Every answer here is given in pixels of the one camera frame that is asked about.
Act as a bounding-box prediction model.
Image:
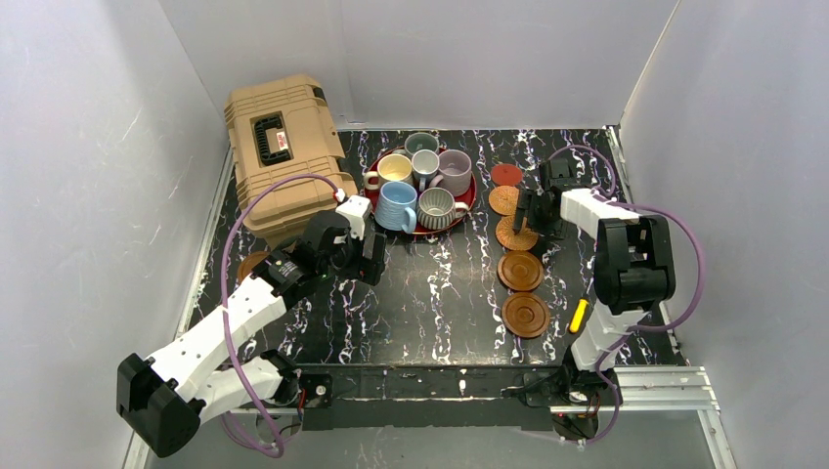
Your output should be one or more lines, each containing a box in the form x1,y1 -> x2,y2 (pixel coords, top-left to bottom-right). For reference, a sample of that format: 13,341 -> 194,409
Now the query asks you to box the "woven rattan coaster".
496,216 -> 540,251
488,186 -> 521,216

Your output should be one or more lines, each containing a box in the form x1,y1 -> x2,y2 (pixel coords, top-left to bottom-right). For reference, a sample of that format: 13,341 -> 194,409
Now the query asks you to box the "red round coaster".
490,163 -> 523,187

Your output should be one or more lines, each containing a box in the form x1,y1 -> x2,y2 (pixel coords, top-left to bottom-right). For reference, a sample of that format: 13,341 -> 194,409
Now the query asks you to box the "dark wooden coaster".
497,251 -> 545,292

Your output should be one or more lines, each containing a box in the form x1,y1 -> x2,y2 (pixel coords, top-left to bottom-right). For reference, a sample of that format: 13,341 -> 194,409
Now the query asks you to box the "brown wooden coaster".
502,292 -> 551,339

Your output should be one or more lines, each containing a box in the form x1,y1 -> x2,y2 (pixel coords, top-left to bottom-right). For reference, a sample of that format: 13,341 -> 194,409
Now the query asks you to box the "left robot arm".
116,195 -> 386,457

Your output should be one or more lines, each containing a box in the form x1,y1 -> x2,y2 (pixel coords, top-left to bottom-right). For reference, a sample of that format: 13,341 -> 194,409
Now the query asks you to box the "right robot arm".
512,158 -> 676,372

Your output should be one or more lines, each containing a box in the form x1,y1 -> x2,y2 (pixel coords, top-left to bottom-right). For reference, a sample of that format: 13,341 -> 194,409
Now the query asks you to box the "light blue textured mug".
374,182 -> 417,234

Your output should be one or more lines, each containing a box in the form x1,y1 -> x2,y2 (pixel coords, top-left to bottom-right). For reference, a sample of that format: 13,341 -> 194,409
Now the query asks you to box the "lilac textured mug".
428,149 -> 472,197

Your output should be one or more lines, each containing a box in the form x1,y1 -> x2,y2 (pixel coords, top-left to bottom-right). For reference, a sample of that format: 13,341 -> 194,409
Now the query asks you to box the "red round tray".
362,151 -> 477,235

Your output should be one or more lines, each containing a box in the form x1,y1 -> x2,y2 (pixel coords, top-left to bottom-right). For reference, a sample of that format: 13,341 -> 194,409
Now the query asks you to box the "grey ribbed mug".
416,188 -> 469,231

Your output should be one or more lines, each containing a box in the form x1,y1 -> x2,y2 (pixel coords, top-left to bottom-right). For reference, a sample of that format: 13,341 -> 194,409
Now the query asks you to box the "cream yellow mug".
363,153 -> 414,191

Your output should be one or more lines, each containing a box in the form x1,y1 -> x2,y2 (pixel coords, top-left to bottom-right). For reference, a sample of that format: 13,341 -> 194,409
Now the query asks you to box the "grey printed mug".
411,149 -> 440,192

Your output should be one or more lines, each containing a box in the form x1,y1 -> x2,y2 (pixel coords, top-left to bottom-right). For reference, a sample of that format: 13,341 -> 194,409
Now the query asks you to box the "sage green mug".
404,132 -> 440,156

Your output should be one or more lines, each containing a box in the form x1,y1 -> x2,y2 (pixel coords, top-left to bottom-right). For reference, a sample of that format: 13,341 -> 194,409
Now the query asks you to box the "yellow marker pen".
567,298 -> 589,334

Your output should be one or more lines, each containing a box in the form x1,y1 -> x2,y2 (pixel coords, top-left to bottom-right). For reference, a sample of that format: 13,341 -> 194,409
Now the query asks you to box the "tan plastic tool case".
224,74 -> 358,247

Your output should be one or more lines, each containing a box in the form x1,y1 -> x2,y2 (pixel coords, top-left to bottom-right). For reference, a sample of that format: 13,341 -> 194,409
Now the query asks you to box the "front aluminium frame rail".
243,359 -> 720,413

